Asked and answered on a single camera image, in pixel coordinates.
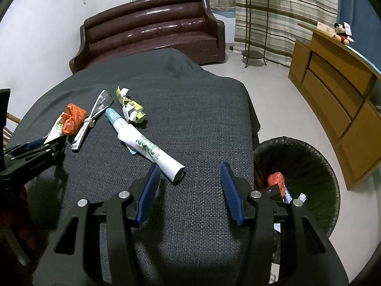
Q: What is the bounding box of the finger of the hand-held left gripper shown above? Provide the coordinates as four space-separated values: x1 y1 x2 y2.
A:
4 138 64 158
6 144 64 170

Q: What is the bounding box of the yellow-green wrapper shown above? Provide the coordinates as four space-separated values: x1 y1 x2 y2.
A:
115 86 148 125

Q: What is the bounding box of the trash bin with black liner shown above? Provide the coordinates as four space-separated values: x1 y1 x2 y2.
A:
253 136 341 240

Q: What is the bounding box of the silver knotted wrapper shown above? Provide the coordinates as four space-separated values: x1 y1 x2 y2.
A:
71 89 115 152

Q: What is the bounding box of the red wrapper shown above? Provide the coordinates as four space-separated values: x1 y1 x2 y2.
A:
267 171 286 189

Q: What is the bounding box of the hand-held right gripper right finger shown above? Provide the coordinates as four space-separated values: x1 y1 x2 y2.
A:
220 162 349 286

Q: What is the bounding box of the dark grey tablecloth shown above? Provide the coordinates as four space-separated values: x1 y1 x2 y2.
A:
4 48 262 286

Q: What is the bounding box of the mouse plush toy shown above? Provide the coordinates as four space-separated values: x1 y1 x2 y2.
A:
332 22 355 46

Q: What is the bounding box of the blue curtain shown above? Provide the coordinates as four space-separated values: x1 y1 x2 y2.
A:
335 0 381 73

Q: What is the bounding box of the orange wrapper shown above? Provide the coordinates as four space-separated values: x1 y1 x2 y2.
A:
62 104 87 136

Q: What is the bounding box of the white and green wrapper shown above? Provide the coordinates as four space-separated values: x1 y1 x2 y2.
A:
45 113 67 145

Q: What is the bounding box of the brown leather sofa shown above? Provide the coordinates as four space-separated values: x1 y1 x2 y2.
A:
69 0 226 74

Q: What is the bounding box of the striped curtain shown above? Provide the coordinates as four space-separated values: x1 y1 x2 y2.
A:
234 0 340 67

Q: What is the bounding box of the black cigarette box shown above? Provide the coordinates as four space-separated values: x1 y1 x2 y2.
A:
262 183 286 200

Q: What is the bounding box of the dark wooden chair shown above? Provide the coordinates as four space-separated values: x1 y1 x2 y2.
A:
0 88 21 149

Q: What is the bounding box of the large white tube green print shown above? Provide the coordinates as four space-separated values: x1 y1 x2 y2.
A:
105 107 185 183

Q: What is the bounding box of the black metal plant stand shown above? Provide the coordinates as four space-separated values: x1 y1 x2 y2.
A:
241 0 270 68

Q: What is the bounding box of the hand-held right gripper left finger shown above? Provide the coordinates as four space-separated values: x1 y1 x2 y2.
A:
33 163 163 286

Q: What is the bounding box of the wooden cabinet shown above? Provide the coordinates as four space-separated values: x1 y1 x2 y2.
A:
288 23 381 189

